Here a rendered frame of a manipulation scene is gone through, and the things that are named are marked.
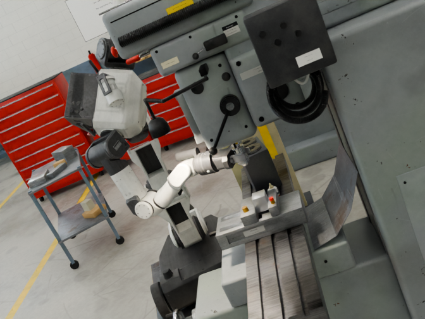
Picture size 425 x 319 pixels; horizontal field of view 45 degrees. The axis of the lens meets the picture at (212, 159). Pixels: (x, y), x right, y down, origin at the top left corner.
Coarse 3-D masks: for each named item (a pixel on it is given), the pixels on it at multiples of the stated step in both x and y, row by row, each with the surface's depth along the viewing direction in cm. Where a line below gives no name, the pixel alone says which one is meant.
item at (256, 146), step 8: (248, 144) 234; (256, 144) 229; (256, 152) 225; (264, 152) 223; (256, 160) 224; (264, 160) 224; (272, 160) 225; (248, 168) 224; (256, 168) 225; (264, 168) 226; (272, 168) 226; (248, 176) 238; (256, 176) 226; (264, 176) 227; (272, 176) 227; (256, 184) 227; (264, 184) 228; (272, 184) 228; (280, 184) 229
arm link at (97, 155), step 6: (102, 144) 205; (90, 150) 210; (96, 150) 207; (102, 150) 205; (90, 156) 210; (96, 156) 208; (102, 156) 206; (108, 156) 205; (90, 162) 211; (96, 162) 209; (102, 162) 208; (108, 162) 206; (114, 162) 206; (120, 162) 208; (126, 162) 211; (108, 168) 208; (114, 168) 207; (120, 168) 207; (114, 174) 208
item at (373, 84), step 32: (416, 0) 150; (352, 32) 152; (384, 32) 152; (416, 32) 152; (352, 64) 156; (384, 64) 155; (416, 64) 155; (352, 96) 159; (384, 96) 159; (416, 96) 159; (352, 128) 163; (384, 128) 163; (416, 128) 162; (352, 160) 178; (384, 160) 167; (416, 160) 166; (384, 192) 171; (416, 192) 170; (384, 224) 175; (416, 224) 174; (416, 256) 179; (416, 288) 184
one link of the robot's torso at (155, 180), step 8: (144, 144) 247; (152, 144) 248; (128, 152) 247; (136, 152) 250; (144, 152) 252; (152, 152) 253; (160, 152) 249; (136, 160) 248; (144, 160) 253; (152, 160) 254; (160, 160) 250; (144, 168) 252; (152, 168) 256; (160, 168) 257; (152, 176) 252; (160, 176) 252; (152, 184) 253; (160, 184) 253
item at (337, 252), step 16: (304, 224) 207; (336, 240) 188; (224, 256) 211; (240, 256) 206; (320, 256) 188; (336, 256) 187; (352, 256) 188; (224, 272) 200; (240, 272) 195; (320, 272) 190; (336, 272) 190; (224, 288) 194; (240, 288) 194; (240, 304) 197
